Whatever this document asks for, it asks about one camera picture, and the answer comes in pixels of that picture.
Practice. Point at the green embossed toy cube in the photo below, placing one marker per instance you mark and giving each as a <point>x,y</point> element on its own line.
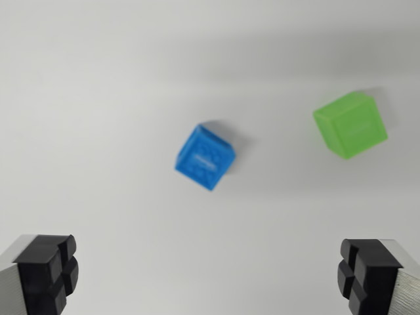
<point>352,126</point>

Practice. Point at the gripper left finger with silver black pad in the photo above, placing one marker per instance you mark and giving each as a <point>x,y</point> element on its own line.
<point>36,275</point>

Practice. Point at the gripper right finger with silver black pad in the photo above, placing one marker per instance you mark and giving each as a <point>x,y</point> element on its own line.
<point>377,279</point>

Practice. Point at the blue embossed toy cube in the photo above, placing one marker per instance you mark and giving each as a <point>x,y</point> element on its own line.
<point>203,157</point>

